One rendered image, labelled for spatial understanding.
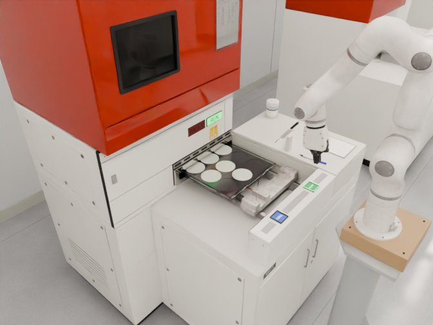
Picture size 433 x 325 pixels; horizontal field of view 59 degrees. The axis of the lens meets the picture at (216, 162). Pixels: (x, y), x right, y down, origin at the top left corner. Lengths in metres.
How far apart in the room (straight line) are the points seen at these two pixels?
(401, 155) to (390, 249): 0.42
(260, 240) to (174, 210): 0.49
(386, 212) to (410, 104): 0.46
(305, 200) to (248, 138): 0.55
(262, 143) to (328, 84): 0.68
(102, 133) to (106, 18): 0.39
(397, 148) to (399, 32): 0.39
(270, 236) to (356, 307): 0.70
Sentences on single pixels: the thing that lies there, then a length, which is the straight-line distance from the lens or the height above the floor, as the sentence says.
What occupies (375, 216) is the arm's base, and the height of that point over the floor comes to 0.98.
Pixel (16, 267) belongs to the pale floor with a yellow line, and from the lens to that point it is 2.95.
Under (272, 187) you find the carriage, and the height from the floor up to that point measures 0.88.
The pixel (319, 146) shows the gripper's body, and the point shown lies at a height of 1.20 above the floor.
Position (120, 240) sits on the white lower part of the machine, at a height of 0.74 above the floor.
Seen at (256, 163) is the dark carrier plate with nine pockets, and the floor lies 0.90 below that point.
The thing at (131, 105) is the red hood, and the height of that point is 1.38.
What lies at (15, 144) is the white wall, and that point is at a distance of 3.11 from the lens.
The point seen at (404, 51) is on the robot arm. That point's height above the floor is 1.65.
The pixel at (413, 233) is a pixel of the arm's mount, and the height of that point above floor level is 0.90.
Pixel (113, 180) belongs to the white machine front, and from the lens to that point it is 1.61.
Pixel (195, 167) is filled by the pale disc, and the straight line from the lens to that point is 1.93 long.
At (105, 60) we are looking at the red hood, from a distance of 1.36.
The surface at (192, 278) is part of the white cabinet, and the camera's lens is 1.93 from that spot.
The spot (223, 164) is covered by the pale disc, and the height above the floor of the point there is 0.90.
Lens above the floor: 2.02
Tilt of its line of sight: 35 degrees down
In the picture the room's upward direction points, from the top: straight up
